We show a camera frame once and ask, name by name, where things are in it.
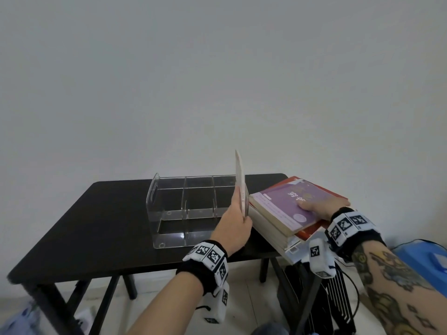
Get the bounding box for person's right hand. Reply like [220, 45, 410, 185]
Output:
[296, 198, 351, 222]

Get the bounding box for person's left hand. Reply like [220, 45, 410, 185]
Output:
[210, 188, 253, 257]

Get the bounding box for thin pale pink book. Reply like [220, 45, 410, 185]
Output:
[234, 149, 250, 219]

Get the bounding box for person's right forearm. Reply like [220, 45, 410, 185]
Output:
[351, 240, 447, 335]

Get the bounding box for person's left forearm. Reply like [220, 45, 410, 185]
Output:
[125, 271, 205, 335]

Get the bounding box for thick white book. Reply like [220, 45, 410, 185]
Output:
[249, 205, 308, 257]

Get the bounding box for purple cover book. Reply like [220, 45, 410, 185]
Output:
[249, 180, 342, 238]

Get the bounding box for white book with label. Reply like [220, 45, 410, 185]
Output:
[279, 240, 309, 265]

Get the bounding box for black right wristband with markers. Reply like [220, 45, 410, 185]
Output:
[324, 207, 387, 263]

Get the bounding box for black wristband with markers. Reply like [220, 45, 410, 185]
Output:
[324, 207, 387, 263]
[176, 239, 230, 297]

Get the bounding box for black left wristband with markers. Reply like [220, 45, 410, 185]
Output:
[176, 239, 230, 297]

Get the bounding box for clear acrylic divider rack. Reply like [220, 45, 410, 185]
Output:
[145, 173, 245, 249]

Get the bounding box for black ribbed rack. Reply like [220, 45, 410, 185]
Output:
[277, 262, 357, 335]

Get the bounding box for blue plastic box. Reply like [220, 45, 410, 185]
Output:
[390, 239, 447, 298]

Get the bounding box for black table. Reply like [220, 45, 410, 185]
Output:
[7, 173, 322, 335]

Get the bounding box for blue white plastic bag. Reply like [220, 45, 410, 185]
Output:
[0, 299, 47, 335]

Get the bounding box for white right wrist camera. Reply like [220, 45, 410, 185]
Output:
[308, 230, 337, 279]

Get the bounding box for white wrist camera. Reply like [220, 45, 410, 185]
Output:
[204, 280, 230, 324]
[308, 230, 337, 279]

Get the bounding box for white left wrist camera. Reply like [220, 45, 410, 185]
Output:
[204, 280, 230, 324]

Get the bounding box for black cable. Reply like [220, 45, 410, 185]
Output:
[333, 261, 361, 316]

